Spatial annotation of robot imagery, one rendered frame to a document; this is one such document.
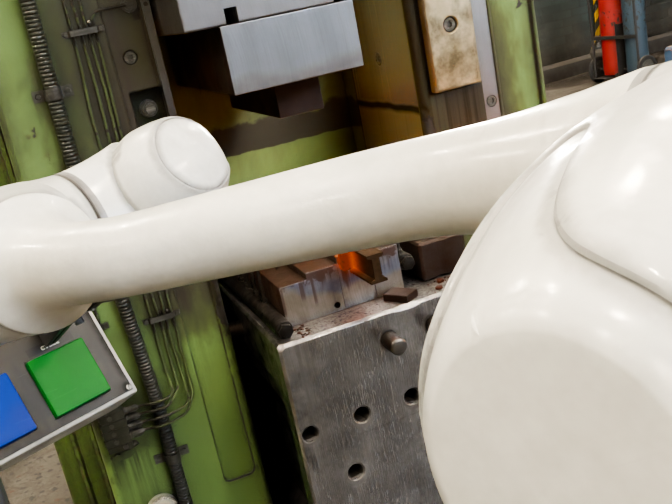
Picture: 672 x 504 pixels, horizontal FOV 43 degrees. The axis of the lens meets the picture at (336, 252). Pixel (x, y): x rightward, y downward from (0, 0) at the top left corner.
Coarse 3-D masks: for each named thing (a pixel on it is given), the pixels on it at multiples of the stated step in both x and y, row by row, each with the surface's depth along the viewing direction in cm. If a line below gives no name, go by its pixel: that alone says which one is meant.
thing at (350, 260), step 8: (368, 248) 124; (344, 256) 128; (352, 256) 128; (360, 256) 125; (368, 256) 120; (376, 256) 121; (344, 264) 128; (352, 264) 128; (360, 264) 126; (368, 264) 122; (376, 264) 121; (352, 272) 128; (360, 272) 126; (368, 272) 123; (376, 272) 121; (368, 280) 122; (376, 280) 122; (384, 280) 122
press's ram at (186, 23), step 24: (168, 0) 117; (192, 0) 113; (216, 0) 114; (240, 0) 115; (264, 0) 117; (288, 0) 118; (312, 0) 119; (336, 0) 124; (168, 24) 121; (192, 24) 114; (216, 24) 115
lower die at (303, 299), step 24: (312, 264) 131; (336, 264) 129; (384, 264) 132; (264, 288) 136; (288, 288) 127; (312, 288) 129; (336, 288) 130; (360, 288) 132; (384, 288) 133; (288, 312) 128; (312, 312) 129
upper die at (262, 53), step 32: (192, 32) 131; (224, 32) 116; (256, 32) 117; (288, 32) 119; (320, 32) 120; (352, 32) 122; (192, 64) 138; (224, 64) 118; (256, 64) 118; (288, 64) 120; (320, 64) 121; (352, 64) 123
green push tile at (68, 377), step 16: (48, 352) 101; (64, 352) 102; (80, 352) 103; (32, 368) 99; (48, 368) 100; (64, 368) 101; (80, 368) 102; (96, 368) 104; (48, 384) 100; (64, 384) 101; (80, 384) 102; (96, 384) 103; (48, 400) 99; (64, 400) 100; (80, 400) 101
